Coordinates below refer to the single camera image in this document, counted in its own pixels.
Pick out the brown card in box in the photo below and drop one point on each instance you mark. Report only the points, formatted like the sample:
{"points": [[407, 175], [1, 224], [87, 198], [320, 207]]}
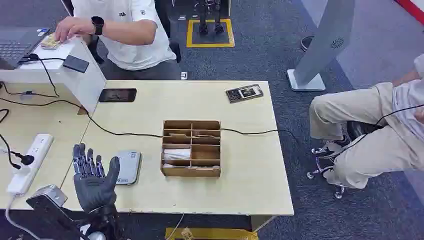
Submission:
{"points": [[178, 134], [203, 134]]}

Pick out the grey floor kiosk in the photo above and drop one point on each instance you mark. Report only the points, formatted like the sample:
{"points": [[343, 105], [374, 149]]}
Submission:
{"points": [[326, 39]]}

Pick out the white card in box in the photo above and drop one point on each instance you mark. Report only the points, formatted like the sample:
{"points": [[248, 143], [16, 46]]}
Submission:
{"points": [[177, 154]]}

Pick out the white stand box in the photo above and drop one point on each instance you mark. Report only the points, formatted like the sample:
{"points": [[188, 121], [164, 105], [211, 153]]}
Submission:
{"points": [[82, 82]]}

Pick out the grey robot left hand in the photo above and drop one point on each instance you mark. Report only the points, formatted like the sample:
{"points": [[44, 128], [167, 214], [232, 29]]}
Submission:
{"points": [[94, 190]]}

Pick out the black robot legs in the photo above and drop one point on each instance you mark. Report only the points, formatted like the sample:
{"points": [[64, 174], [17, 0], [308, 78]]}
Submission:
{"points": [[203, 20]]}

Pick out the small white floor tag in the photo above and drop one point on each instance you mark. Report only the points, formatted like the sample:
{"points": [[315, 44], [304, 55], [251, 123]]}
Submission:
{"points": [[184, 76]]}

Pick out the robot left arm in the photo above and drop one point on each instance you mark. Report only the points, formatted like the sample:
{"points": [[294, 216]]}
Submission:
{"points": [[105, 222]]}

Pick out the gold card pile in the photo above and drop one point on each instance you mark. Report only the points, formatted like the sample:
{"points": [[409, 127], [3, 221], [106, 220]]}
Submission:
{"points": [[49, 43]]}

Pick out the person's hand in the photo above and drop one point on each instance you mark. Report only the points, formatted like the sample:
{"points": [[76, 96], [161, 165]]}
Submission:
{"points": [[71, 28]]}

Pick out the black and white shoe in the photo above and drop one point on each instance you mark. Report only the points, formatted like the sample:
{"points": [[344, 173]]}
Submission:
{"points": [[329, 149]]}

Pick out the small black case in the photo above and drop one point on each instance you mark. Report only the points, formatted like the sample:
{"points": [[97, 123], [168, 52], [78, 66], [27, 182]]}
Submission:
{"points": [[76, 63]]}

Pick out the rolling chair base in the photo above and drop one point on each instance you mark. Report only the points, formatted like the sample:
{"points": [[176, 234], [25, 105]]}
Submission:
{"points": [[318, 165]]}

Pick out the white power strip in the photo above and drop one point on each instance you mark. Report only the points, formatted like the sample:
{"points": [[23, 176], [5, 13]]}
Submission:
{"points": [[31, 162]]}

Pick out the black office chair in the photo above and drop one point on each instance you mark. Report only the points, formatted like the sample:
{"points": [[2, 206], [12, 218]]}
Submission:
{"points": [[176, 51]]}

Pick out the yellow floor marker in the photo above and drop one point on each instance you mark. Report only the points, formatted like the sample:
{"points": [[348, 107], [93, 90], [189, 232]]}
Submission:
{"points": [[215, 234]]}

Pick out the black wristwatch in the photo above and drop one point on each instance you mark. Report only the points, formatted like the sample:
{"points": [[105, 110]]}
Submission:
{"points": [[97, 24]]}

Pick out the black smartphone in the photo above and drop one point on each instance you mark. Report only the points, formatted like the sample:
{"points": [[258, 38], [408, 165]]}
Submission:
{"points": [[117, 95]]}

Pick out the seated person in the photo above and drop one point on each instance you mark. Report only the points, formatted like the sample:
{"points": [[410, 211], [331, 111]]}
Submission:
{"points": [[374, 145]]}

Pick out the yellow bordered floor mat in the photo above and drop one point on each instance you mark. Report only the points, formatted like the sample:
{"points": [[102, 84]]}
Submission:
{"points": [[189, 33]]}

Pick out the wooden card box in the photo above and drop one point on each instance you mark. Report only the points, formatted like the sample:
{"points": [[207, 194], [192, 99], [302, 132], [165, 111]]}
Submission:
{"points": [[205, 155]]}

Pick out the black plug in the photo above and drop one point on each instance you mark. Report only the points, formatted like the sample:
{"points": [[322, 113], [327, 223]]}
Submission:
{"points": [[26, 159]]}

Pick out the person across desk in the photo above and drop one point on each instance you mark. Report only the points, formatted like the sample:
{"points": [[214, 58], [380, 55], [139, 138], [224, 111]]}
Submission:
{"points": [[132, 36]]}

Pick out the grey laptop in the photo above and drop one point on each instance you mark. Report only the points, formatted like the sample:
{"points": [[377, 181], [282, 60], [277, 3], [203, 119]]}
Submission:
{"points": [[15, 44]]}

